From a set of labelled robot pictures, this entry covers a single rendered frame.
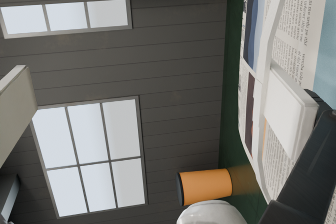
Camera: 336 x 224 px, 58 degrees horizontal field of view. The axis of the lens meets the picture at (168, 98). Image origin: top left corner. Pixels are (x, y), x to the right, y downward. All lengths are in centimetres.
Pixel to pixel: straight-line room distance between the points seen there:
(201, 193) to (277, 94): 417
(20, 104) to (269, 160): 22
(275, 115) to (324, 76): 5
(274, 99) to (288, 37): 9
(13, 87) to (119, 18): 346
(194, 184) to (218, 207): 362
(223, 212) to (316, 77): 47
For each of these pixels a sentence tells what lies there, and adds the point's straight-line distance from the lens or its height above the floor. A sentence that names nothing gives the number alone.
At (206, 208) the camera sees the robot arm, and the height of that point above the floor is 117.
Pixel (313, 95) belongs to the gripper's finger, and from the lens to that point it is 17.
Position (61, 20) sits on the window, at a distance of 366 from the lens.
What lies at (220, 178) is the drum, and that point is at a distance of 438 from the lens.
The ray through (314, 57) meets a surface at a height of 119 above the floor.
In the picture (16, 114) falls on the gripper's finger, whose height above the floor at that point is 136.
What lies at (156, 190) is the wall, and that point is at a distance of 499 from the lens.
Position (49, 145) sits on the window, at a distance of 439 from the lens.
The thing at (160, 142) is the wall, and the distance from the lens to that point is 442.
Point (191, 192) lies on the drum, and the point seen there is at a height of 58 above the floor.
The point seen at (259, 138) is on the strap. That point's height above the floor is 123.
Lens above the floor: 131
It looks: 8 degrees down
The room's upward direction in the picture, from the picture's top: 96 degrees counter-clockwise
